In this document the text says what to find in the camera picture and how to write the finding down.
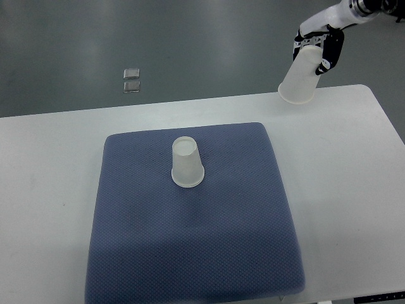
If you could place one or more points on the black table edge bracket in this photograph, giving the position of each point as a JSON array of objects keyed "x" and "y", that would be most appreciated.
[{"x": 379, "y": 298}]

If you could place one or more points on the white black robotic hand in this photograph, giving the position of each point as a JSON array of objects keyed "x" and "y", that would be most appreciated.
[{"x": 330, "y": 21}]

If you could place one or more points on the upper metal floor plate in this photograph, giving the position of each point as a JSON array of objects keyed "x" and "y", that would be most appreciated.
[{"x": 131, "y": 73}]

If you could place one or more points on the white paper cup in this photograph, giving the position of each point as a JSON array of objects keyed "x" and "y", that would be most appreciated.
[
  {"x": 187, "y": 169},
  {"x": 299, "y": 84}
]

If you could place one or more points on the black tripod leg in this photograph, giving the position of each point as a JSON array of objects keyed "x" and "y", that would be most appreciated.
[{"x": 400, "y": 18}]

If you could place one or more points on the white paper cup on mat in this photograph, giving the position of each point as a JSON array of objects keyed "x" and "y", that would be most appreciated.
[{"x": 187, "y": 169}]

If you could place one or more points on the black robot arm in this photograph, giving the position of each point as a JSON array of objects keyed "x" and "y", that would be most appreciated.
[{"x": 365, "y": 11}]

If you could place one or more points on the blue textured fabric mat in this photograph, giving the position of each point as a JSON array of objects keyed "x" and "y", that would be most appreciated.
[{"x": 230, "y": 238}]

